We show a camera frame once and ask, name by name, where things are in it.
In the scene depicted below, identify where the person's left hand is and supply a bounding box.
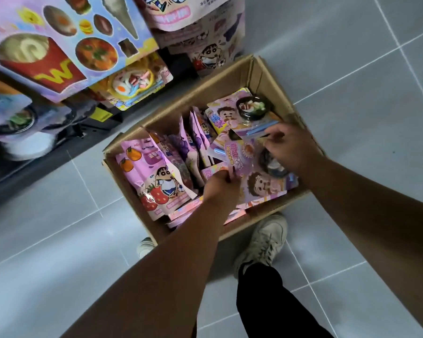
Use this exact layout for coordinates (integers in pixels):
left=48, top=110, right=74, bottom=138
left=202, top=169, right=242, bottom=209

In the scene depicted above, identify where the person's right hand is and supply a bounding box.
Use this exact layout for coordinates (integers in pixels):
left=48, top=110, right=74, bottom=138
left=262, top=122, right=326, bottom=177

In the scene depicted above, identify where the pink bowl toy card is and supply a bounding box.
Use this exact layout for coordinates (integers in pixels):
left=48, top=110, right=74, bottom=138
left=206, top=87, right=282, bottom=138
left=223, top=135, right=299, bottom=205

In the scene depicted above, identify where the person's right forearm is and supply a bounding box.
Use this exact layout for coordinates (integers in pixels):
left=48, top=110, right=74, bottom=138
left=299, top=155, right=423, bottom=338

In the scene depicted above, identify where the person's left forearm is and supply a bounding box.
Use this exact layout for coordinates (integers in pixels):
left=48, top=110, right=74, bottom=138
left=61, top=193, right=241, bottom=338

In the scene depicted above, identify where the stack of pink card packs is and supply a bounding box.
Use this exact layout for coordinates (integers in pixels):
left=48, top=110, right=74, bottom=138
left=167, top=163, right=248, bottom=230

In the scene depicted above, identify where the person's right beige shoe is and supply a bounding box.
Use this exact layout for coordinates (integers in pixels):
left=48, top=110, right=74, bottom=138
left=232, top=212, right=289, bottom=279

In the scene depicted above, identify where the person's beige shoe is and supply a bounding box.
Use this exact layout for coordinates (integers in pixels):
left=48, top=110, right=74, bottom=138
left=137, top=237, right=156, bottom=259
left=232, top=212, right=289, bottom=279

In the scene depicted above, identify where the brown cardboard box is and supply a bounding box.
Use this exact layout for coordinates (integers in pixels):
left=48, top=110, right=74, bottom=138
left=102, top=54, right=325, bottom=247

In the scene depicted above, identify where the row of pink snack pouches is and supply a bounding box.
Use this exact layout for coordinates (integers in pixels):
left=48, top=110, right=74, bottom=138
left=115, top=107, right=220, bottom=222

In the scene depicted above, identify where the brown cartoon hanging pouch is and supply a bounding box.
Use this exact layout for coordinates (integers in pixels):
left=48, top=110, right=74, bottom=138
left=167, top=12, right=246, bottom=78

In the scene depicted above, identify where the person's left beige shoe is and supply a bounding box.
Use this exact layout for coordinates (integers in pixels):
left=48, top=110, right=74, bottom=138
left=137, top=237, right=156, bottom=259

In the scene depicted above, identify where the person's black trouser leg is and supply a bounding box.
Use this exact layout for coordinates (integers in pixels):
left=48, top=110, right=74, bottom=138
left=236, top=262, right=336, bottom=338

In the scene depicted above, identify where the yellow egg toy card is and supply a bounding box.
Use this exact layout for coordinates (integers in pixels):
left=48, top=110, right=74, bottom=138
left=89, top=54, right=174, bottom=111

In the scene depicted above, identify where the yellow shelf price tag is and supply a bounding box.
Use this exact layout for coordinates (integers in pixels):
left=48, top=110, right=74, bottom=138
left=90, top=108, right=114, bottom=122

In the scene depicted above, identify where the pink cartoon hanging pouch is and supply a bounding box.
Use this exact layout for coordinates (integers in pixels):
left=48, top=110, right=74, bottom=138
left=134, top=0, right=246, bottom=32

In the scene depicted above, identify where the black display shelf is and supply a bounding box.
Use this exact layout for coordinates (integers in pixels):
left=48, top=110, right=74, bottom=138
left=0, top=49, right=207, bottom=212

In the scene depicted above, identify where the dark bowl toy pack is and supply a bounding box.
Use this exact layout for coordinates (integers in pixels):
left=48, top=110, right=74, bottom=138
left=0, top=93, right=96, bottom=161

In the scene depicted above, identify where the large purple food toy card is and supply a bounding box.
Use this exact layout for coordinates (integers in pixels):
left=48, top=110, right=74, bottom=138
left=0, top=0, right=156, bottom=103

